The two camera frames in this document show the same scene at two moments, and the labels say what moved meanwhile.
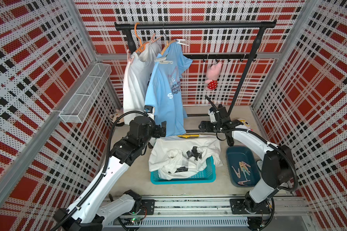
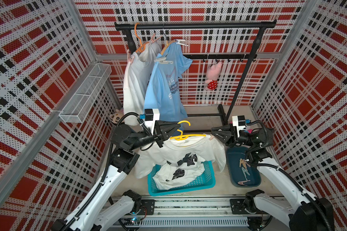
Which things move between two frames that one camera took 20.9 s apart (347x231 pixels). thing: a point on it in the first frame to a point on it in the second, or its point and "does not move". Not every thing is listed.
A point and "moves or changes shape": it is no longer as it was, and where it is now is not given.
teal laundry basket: x=206 y=175 to x=206 y=180
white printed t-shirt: x=178 y=158 moves or changes shape
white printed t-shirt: x=136 y=78 does not move
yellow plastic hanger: x=186 y=136 moves or changes shape
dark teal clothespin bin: x=242 y=166 does not move
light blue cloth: x=163 y=93 does not move
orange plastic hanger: x=142 y=46 does not move
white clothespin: x=162 y=60 does not move
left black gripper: x=156 y=128 to x=161 y=131
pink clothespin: x=153 y=39 does not move
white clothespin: x=178 y=40 does not move
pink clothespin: x=129 y=59 does not move
